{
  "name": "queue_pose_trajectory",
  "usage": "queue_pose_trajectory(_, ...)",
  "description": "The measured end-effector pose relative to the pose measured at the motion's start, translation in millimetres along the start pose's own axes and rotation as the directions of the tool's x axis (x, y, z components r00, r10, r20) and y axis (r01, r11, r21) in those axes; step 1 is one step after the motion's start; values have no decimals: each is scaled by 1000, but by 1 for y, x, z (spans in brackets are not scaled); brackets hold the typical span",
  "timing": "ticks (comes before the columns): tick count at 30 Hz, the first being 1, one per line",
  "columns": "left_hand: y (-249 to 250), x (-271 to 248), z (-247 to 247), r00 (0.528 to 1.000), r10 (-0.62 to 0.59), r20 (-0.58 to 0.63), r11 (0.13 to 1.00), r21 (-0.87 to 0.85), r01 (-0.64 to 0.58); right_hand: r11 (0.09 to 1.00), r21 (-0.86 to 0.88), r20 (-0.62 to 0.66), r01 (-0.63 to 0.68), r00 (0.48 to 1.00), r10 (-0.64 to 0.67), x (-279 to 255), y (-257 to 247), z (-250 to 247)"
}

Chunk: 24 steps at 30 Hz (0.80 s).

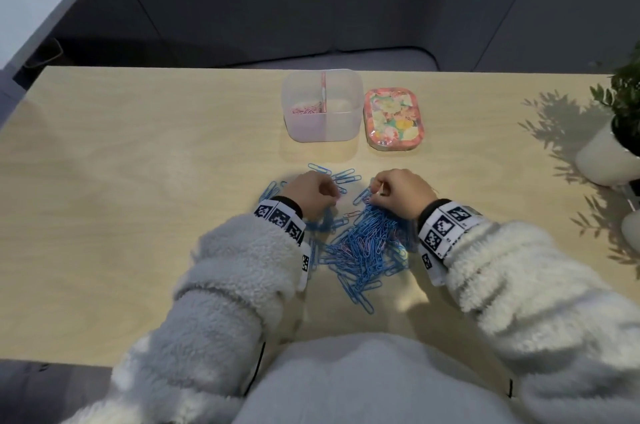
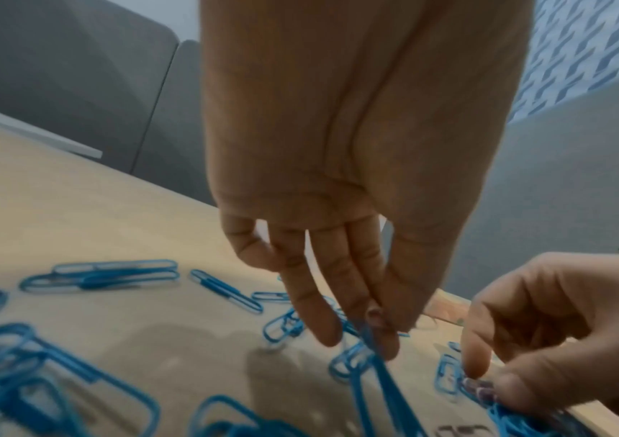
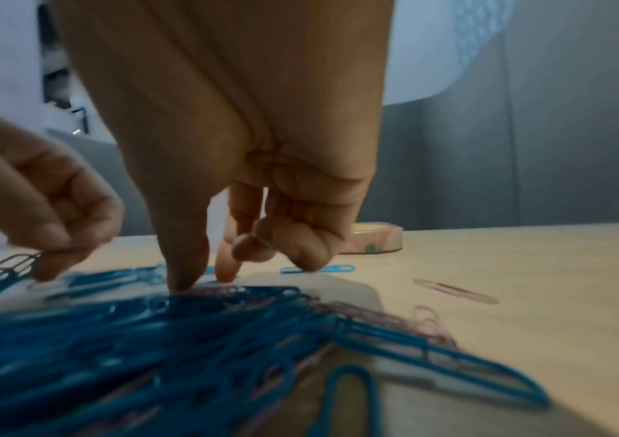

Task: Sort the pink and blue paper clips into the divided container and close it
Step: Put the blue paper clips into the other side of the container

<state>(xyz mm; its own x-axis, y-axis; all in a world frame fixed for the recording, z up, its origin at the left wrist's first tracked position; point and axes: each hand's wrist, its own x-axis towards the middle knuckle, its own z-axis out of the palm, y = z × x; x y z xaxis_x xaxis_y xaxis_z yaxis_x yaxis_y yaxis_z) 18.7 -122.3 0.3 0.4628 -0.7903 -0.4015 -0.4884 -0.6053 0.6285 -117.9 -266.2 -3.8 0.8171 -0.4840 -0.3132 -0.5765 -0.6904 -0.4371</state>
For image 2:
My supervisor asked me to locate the white table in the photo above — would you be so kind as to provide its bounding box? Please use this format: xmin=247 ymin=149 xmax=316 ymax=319
xmin=0 ymin=99 xmax=104 ymax=160

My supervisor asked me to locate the person's right hand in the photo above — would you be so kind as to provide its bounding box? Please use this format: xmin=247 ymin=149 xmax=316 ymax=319
xmin=459 ymin=251 xmax=619 ymax=425

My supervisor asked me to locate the person's left hand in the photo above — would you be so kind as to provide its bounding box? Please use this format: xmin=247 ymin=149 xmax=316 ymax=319
xmin=199 ymin=0 xmax=536 ymax=361

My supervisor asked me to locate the scatter of loose blue clips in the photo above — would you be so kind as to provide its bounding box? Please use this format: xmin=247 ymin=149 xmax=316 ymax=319
xmin=0 ymin=258 xmax=469 ymax=437

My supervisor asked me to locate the blue paper clip chain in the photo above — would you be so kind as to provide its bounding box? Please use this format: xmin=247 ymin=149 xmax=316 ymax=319
xmin=348 ymin=317 xmax=583 ymax=437

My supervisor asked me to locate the grey upholstered chair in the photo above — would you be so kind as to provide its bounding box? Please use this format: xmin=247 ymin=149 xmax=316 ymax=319
xmin=0 ymin=0 xmax=182 ymax=175
xmin=382 ymin=67 xmax=619 ymax=302
xmin=130 ymin=39 xmax=220 ymax=209

